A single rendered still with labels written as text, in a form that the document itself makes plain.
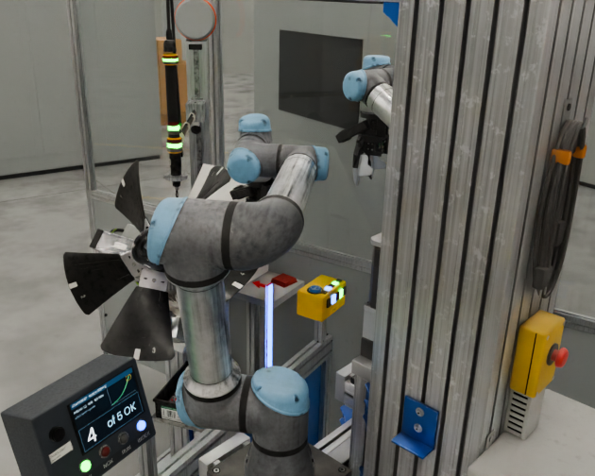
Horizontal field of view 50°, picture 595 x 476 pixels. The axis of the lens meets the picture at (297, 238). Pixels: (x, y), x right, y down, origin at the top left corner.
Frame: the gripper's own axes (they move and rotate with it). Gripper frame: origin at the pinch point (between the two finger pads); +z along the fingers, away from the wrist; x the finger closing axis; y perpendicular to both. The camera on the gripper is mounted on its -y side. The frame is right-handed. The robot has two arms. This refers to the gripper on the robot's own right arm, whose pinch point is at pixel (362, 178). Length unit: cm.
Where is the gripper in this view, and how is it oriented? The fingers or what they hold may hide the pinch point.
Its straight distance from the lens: 189.5
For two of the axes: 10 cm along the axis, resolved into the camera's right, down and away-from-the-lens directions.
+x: 5.4, -3.0, 7.9
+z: -0.2, 9.3, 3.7
